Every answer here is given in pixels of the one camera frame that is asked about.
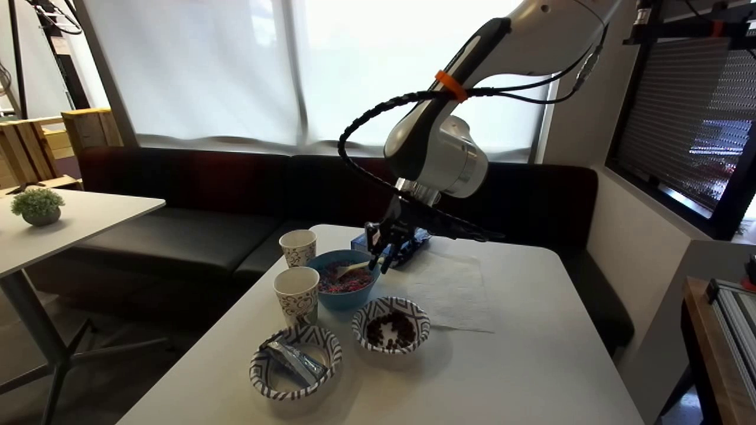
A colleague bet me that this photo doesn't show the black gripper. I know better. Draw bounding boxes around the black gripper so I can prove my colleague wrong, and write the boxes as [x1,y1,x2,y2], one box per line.
[367,190,435,276]

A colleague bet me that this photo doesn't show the blue plastic bowl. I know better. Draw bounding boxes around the blue plastic bowl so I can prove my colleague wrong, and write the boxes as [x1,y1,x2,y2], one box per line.
[308,248,382,311]

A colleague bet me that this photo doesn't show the patterned paper cup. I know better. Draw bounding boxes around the patterned paper cup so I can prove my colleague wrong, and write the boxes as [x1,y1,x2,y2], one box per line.
[276,227,319,268]
[271,265,323,326]

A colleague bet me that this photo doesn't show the patterned paper bowl with chocolate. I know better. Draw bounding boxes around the patterned paper bowl with chocolate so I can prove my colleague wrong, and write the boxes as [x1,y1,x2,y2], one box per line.
[350,295,435,357]

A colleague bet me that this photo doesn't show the patterned paper bowl with packets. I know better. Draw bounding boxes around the patterned paper bowl with packets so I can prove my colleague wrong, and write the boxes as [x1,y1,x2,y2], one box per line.
[248,321,346,406]

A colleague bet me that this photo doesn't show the blue snack box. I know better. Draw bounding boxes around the blue snack box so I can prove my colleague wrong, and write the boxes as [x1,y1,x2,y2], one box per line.
[350,222,435,268]

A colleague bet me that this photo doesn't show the wooden spoon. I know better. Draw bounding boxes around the wooden spoon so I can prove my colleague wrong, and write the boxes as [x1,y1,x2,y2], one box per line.
[334,256,375,282]

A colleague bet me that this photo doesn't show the colourful candy pile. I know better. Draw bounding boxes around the colourful candy pile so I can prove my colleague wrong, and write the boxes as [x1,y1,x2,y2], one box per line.
[316,261,373,295]

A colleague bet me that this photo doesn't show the dark chocolate pieces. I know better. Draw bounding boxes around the dark chocolate pieces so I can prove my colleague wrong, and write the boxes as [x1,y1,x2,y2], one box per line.
[365,308,418,348]

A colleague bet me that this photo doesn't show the white paper napkin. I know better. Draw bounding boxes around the white paper napkin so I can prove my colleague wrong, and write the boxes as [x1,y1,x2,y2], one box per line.
[392,244,506,338]

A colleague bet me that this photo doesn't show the silver foil packet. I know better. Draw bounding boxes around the silver foil packet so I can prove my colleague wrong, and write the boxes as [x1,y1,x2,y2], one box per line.
[257,333,330,387]

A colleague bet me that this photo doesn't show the black bench sofa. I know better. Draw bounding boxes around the black bench sofa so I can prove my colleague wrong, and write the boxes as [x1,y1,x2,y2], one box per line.
[30,144,635,348]

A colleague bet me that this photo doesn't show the white window shade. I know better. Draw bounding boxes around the white window shade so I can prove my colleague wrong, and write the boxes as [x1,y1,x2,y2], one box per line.
[79,0,552,155]

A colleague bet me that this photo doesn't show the white side table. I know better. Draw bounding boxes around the white side table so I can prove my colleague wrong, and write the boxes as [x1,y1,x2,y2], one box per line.
[0,185,169,425]

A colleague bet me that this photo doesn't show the black framed window with blind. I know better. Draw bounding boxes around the black framed window with blind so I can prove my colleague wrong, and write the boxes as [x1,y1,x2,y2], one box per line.
[604,0,756,243]

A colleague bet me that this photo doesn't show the wooden workbench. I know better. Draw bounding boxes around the wooden workbench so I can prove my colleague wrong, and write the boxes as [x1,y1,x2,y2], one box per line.
[680,273,756,425]

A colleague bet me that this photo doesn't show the small potted plant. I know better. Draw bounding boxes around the small potted plant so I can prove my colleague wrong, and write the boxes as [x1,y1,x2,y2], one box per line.
[10,185,67,231]

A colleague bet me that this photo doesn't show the grey metal device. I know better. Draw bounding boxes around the grey metal device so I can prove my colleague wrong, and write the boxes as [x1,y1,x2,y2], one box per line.
[706,279,756,380]

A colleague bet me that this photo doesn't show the black metal stand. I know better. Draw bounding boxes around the black metal stand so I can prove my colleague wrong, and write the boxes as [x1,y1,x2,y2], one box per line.
[26,0,94,113]

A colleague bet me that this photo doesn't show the wooden slatted crate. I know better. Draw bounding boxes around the wooden slatted crate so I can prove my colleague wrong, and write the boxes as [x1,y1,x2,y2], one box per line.
[0,105,138,196]

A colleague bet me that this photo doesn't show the orange cable strap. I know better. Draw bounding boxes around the orange cable strap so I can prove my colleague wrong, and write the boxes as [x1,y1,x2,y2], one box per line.
[433,69,473,100]

